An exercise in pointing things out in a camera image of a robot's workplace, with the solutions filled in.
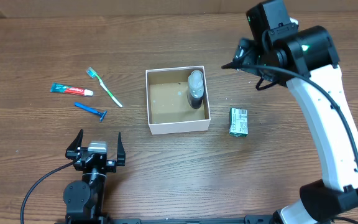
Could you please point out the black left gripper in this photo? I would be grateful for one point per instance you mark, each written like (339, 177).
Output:
(112, 165)

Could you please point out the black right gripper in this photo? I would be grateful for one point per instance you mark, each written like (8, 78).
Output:
(278, 77)

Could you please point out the dark bottle with clear cap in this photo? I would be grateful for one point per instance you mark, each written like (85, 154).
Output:
(195, 89)

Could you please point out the green white soap box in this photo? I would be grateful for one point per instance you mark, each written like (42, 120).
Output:
(238, 120)

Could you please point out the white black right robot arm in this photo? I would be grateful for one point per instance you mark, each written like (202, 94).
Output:
(306, 62)

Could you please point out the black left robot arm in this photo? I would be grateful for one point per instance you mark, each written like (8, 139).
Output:
(84, 198)

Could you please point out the blue disposable razor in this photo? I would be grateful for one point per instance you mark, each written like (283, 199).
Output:
(91, 110)

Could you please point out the red green toothpaste tube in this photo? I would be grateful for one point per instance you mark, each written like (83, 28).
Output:
(60, 88)

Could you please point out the white cardboard box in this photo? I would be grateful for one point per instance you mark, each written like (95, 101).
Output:
(168, 107)

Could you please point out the green white toothbrush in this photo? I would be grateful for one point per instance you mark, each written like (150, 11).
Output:
(93, 74)

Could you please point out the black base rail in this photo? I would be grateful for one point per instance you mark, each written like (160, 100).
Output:
(191, 221)

